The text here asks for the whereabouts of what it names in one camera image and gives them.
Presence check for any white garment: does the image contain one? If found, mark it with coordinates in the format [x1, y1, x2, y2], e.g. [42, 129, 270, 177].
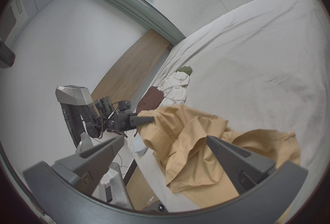
[157, 72, 191, 106]

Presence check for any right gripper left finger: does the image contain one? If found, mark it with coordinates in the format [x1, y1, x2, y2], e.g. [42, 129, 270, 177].
[53, 136, 125, 195]

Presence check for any brown garment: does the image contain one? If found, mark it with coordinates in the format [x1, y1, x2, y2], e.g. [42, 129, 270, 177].
[137, 86, 165, 113]

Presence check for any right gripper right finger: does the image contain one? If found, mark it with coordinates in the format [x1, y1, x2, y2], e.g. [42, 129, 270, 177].
[206, 135, 277, 196]

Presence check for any yellow garment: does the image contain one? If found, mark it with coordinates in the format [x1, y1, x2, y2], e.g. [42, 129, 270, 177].
[136, 105, 302, 208]

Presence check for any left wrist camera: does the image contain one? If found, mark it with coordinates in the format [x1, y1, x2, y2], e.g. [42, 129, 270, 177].
[118, 100, 132, 113]

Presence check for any green garment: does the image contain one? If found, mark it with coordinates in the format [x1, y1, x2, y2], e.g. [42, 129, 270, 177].
[176, 66, 193, 76]

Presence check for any bed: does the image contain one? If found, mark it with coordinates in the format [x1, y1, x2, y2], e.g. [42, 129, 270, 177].
[91, 0, 330, 224]

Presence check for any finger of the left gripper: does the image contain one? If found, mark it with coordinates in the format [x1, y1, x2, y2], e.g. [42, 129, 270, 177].
[129, 114, 155, 126]

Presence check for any window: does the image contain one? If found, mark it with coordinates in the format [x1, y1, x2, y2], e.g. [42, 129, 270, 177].
[75, 0, 314, 46]

